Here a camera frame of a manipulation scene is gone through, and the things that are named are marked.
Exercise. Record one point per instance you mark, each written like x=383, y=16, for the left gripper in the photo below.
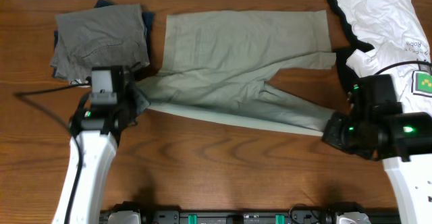
x=130, y=90

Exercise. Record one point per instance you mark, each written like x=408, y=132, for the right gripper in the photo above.
x=331, y=135

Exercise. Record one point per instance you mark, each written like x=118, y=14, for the khaki green shorts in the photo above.
x=221, y=61

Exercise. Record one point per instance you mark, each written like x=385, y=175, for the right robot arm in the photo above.
x=402, y=142

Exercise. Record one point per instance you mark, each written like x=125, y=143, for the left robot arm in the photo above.
x=95, y=134

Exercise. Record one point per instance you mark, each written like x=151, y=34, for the navy folded garment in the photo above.
x=148, y=20

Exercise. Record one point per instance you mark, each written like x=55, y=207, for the white printed t-shirt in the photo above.
x=400, y=48

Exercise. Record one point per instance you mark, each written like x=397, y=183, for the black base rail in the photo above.
x=340, y=212

